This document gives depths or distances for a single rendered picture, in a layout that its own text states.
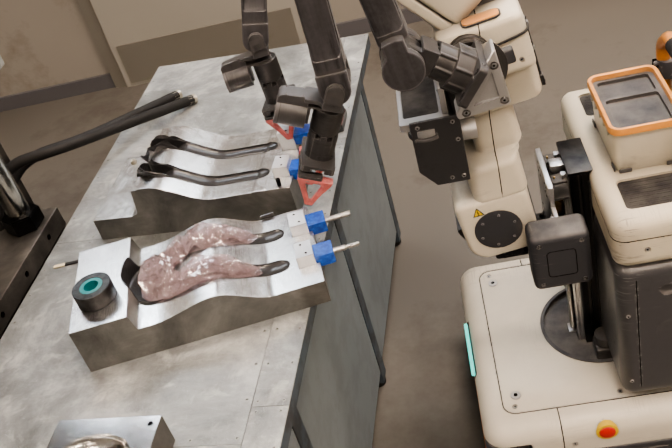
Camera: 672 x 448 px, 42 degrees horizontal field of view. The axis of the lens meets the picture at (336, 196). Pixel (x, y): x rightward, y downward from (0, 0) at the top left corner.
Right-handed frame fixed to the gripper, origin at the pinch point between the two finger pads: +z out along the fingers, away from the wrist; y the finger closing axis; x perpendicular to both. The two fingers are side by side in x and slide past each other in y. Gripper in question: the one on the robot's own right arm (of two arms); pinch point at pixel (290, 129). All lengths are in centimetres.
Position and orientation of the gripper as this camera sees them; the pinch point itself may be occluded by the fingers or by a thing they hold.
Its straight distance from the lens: 205.4
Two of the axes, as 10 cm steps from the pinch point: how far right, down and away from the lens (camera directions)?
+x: 9.5, -1.5, -2.7
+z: 2.8, 7.7, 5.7
